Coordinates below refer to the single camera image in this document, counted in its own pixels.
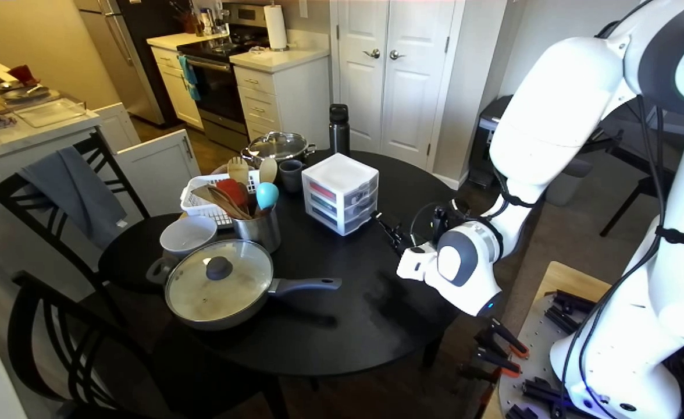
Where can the black kitchen stove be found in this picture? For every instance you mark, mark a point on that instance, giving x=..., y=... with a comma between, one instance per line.
x=214, y=79

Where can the grey mug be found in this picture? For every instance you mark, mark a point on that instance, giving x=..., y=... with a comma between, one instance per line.
x=291, y=176

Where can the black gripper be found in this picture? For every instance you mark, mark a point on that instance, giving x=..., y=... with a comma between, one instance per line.
x=418, y=241

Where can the white plastic drawer unit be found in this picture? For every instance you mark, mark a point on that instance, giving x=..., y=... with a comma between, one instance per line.
x=341, y=193

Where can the white double door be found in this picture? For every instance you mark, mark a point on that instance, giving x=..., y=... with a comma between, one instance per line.
x=391, y=63

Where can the black orange bar clamp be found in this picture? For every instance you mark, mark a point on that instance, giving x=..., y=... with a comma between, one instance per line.
x=489, y=339

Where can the grey frying pan with lid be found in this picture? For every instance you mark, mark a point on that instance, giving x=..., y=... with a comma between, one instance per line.
x=225, y=284

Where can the black water bottle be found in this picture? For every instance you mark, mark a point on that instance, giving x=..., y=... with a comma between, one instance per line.
x=341, y=126

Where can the white bowl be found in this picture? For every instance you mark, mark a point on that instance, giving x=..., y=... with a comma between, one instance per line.
x=187, y=234

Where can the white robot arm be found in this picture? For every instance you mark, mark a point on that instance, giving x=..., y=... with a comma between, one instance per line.
x=615, y=364

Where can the light wooden side table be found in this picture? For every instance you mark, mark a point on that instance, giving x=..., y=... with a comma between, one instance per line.
x=537, y=334

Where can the metal utensil holder cup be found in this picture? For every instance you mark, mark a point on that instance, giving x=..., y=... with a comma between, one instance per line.
x=264, y=229

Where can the paper towel roll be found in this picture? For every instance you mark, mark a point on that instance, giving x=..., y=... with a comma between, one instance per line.
x=275, y=27

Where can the black wooden chair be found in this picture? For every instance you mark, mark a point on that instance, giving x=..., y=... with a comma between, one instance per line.
x=76, y=185

